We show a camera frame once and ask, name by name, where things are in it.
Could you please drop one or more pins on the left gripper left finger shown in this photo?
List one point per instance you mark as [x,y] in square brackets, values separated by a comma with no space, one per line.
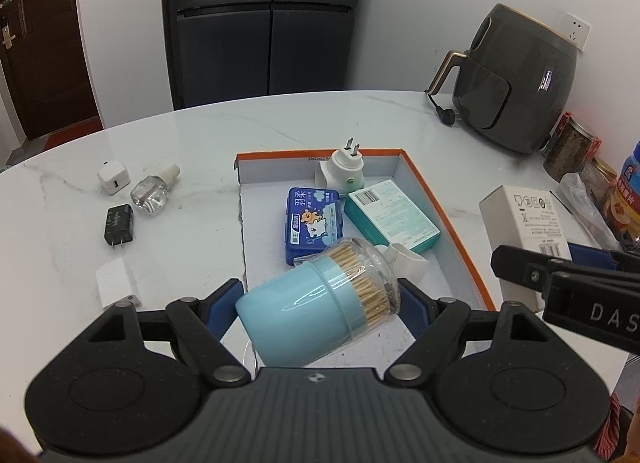
[217,310]

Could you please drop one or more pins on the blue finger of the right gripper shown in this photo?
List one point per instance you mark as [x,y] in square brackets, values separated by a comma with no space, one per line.
[582,252]

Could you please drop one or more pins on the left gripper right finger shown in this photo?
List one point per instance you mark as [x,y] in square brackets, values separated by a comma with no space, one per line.
[417,310]

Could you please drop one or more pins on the white product box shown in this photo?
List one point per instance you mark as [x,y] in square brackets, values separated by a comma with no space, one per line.
[525,218]

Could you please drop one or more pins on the blue toothpick holder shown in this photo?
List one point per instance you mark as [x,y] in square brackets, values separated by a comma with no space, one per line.
[320,306]

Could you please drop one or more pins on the white wall charger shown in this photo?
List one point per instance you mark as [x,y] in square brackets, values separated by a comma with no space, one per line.
[116,284]

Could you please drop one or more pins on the black USB charger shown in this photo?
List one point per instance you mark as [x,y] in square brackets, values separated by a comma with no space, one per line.
[119,225]

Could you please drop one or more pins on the clear repellent liquid bottle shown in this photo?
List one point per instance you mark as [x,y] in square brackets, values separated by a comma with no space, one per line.
[152,193]

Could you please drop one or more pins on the white mosquito repellent heater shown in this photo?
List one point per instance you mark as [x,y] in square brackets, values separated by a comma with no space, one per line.
[343,171]

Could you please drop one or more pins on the small white cube charger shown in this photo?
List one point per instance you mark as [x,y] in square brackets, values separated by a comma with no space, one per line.
[113,177]

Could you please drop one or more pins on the blue lid food jar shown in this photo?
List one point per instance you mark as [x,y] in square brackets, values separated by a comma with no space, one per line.
[621,210]

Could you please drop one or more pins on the clear plastic bag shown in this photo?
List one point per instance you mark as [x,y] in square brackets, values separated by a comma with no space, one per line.
[575,194]

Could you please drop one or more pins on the glass jar dark contents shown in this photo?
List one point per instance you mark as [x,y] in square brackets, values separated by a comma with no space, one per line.
[571,146]

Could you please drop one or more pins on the teal white box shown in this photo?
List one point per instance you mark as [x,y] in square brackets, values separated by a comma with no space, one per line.
[384,215]

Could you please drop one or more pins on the blue tissue pack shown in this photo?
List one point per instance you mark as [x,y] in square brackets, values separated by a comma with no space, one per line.
[314,221]

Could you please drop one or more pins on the black air fryer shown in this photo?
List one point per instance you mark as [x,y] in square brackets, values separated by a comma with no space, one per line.
[513,81]

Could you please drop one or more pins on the red door mat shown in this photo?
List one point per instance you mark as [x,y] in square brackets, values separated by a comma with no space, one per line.
[72,132]

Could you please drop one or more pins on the black refrigerator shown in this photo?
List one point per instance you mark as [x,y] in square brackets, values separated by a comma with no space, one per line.
[219,50]

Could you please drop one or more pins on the dark brown door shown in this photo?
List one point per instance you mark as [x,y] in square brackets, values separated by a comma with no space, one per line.
[44,65]

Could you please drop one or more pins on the white wall socket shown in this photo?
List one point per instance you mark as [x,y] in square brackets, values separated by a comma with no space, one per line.
[575,30]

